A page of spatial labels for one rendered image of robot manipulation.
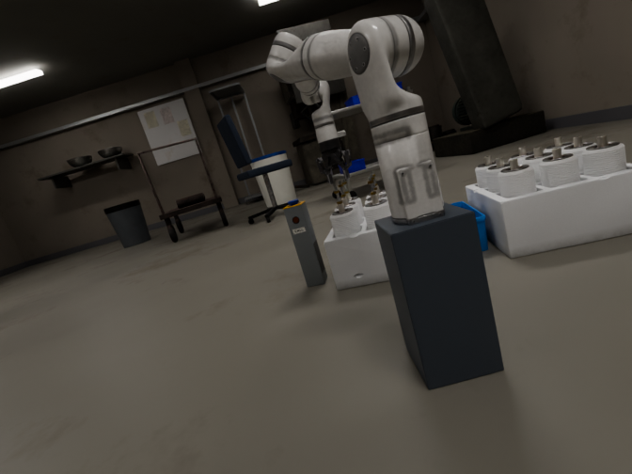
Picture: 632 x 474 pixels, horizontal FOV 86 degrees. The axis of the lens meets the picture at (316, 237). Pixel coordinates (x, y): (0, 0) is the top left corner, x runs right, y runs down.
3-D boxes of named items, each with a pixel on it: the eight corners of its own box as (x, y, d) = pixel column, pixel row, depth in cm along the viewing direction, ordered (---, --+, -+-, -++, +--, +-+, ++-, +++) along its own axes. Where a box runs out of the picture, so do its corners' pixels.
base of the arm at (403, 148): (453, 213, 57) (433, 108, 53) (401, 228, 57) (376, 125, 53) (434, 205, 66) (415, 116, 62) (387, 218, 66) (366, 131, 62)
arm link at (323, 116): (339, 121, 124) (317, 129, 126) (328, 78, 121) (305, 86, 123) (337, 120, 118) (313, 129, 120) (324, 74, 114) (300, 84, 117)
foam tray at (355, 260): (455, 268, 108) (444, 214, 104) (337, 291, 118) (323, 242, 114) (436, 235, 145) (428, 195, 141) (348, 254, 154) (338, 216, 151)
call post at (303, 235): (324, 284, 127) (301, 204, 120) (307, 288, 129) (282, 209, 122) (327, 276, 134) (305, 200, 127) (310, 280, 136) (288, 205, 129)
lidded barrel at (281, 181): (299, 199, 455) (284, 149, 441) (260, 210, 458) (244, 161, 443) (300, 195, 508) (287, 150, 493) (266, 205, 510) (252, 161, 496)
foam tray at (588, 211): (660, 228, 95) (655, 165, 91) (510, 259, 103) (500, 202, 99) (577, 204, 132) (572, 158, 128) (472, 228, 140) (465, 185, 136)
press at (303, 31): (360, 168, 691) (325, 30, 634) (371, 170, 573) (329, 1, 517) (297, 187, 696) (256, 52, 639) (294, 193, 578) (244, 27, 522)
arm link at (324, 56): (338, 29, 73) (298, 36, 70) (430, 7, 52) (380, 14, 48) (342, 76, 78) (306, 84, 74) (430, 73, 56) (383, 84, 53)
